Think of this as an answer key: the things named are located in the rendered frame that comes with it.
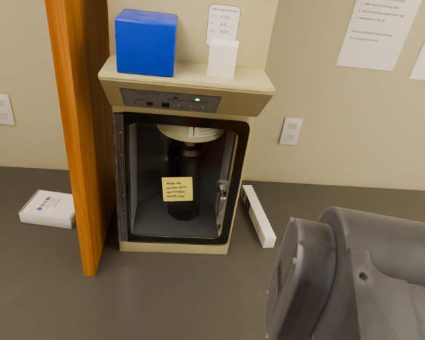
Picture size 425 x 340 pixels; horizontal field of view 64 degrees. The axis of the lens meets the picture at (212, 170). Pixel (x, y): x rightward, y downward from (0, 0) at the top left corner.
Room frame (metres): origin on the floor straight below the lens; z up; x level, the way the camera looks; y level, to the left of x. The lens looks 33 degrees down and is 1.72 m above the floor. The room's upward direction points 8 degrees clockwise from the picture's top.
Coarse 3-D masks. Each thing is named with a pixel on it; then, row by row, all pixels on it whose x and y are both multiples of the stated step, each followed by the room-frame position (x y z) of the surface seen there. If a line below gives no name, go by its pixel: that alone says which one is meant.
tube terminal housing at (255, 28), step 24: (120, 0) 0.68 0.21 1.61; (144, 0) 0.69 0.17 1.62; (168, 0) 0.69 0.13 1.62; (192, 0) 0.70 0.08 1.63; (216, 0) 0.71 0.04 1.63; (240, 0) 0.71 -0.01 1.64; (264, 0) 0.72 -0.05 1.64; (192, 24) 0.70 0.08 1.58; (240, 24) 0.71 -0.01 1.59; (264, 24) 0.72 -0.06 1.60; (192, 48) 0.70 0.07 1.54; (240, 48) 0.71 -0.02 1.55; (264, 48) 0.72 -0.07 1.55; (240, 120) 0.72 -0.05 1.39
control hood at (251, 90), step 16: (112, 64) 0.62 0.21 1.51; (176, 64) 0.67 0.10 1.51; (192, 64) 0.69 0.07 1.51; (112, 80) 0.57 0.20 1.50; (128, 80) 0.57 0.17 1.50; (144, 80) 0.58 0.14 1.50; (160, 80) 0.58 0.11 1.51; (176, 80) 0.59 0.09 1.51; (192, 80) 0.59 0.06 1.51; (208, 80) 0.61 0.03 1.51; (224, 80) 0.62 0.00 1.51; (240, 80) 0.63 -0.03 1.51; (256, 80) 0.64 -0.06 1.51; (112, 96) 0.62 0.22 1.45; (224, 96) 0.62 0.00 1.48; (240, 96) 0.62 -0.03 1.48; (256, 96) 0.62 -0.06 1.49; (272, 96) 0.62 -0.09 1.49; (224, 112) 0.68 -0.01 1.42; (240, 112) 0.68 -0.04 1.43; (256, 112) 0.67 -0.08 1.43
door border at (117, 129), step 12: (120, 120) 0.67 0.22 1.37; (120, 132) 0.67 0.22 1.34; (120, 144) 0.67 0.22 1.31; (120, 156) 0.67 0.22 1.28; (120, 168) 0.67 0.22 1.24; (120, 180) 0.67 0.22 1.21; (120, 192) 0.67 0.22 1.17; (120, 204) 0.67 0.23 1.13; (120, 216) 0.67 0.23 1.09; (120, 228) 0.67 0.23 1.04
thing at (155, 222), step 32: (128, 128) 0.67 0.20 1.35; (160, 128) 0.68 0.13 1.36; (192, 128) 0.69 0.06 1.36; (224, 128) 0.70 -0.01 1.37; (128, 160) 0.67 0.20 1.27; (160, 160) 0.68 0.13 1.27; (192, 160) 0.69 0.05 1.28; (224, 160) 0.70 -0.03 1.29; (128, 192) 0.67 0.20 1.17; (160, 192) 0.68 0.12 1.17; (192, 192) 0.69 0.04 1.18; (128, 224) 0.67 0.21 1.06; (160, 224) 0.68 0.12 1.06; (192, 224) 0.69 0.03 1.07; (224, 224) 0.71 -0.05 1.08
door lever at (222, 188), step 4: (220, 188) 0.70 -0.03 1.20; (224, 188) 0.70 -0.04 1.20; (220, 192) 0.68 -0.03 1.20; (224, 192) 0.68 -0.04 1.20; (220, 196) 0.66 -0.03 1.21; (224, 196) 0.66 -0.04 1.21; (220, 200) 0.65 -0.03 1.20; (224, 200) 0.65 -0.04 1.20; (220, 204) 0.65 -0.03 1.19; (224, 204) 0.65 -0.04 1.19; (220, 208) 0.65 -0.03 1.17; (224, 208) 0.66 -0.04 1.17; (220, 212) 0.65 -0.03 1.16; (220, 216) 0.65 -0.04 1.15; (216, 220) 0.66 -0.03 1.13; (220, 220) 0.65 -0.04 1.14; (220, 224) 0.65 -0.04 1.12
